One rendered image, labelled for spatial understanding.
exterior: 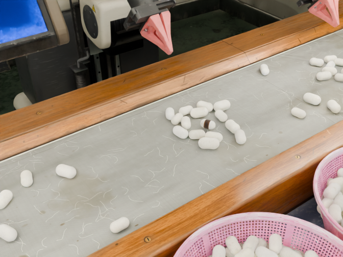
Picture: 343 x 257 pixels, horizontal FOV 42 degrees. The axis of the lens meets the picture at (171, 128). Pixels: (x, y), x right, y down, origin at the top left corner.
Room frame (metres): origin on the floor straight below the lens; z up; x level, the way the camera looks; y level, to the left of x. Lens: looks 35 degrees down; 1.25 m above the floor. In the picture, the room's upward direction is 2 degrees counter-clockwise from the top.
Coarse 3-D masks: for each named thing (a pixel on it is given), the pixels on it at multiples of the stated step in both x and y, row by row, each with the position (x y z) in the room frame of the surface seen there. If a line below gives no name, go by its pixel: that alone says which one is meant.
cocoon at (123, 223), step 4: (116, 220) 0.46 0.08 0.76; (120, 220) 0.46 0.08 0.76; (124, 220) 0.46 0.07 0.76; (128, 220) 0.46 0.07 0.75; (112, 224) 0.45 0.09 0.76; (116, 224) 0.45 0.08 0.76; (120, 224) 0.45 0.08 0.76; (124, 224) 0.46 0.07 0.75; (128, 224) 0.46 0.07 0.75; (112, 228) 0.45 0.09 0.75; (116, 228) 0.45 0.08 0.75; (120, 228) 0.45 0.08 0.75; (124, 228) 0.45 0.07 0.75; (112, 232) 0.45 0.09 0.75; (116, 232) 0.45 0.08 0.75
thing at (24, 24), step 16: (0, 0) 0.45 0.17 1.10; (16, 0) 0.46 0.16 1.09; (32, 0) 0.47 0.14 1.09; (48, 0) 0.47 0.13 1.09; (0, 16) 0.44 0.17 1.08; (16, 16) 0.45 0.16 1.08; (32, 16) 0.45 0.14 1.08; (48, 16) 0.46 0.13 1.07; (0, 32) 0.43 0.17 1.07; (16, 32) 0.44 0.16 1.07; (32, 32) 0.44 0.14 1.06; (48, 32) 0.45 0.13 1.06; (64, 32) 0.46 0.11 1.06; (0, 48) 0.42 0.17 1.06; (16, 48) 0.43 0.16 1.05; (32, 48) 0.44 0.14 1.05; (48, 48) 0.45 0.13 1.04
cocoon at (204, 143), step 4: (200, 140) 0.65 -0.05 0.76; (204, 140) 0.65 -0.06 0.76; (208, 140) 0.65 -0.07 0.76; (212, 140) 0.65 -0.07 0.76; (216, 140) 0.65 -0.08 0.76; (200, 144) 0.64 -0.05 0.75; (204, 144) 0.64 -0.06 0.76; (208, 144) 0.64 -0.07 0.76; (212, 144) 0.64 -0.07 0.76; (216, 144) 0.64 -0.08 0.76; (204, 148) 0.64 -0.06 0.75; (208, 148) 0.64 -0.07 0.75; (212, 148) 0.64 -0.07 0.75
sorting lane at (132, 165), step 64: (256, 64) 0.98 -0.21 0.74; (128, 128) 0.72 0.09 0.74; (192, 128) 0.71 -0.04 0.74; (256, 128) 0.71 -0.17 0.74; (320, 128) 0.70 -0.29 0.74; (0, 192) 0.55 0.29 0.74; (64, 192) 0.54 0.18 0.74; (128, 192) 0.54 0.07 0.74; (192, 192) 0.53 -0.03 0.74; (0, 256) 0.41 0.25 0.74; (64, 256) 0.41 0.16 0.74
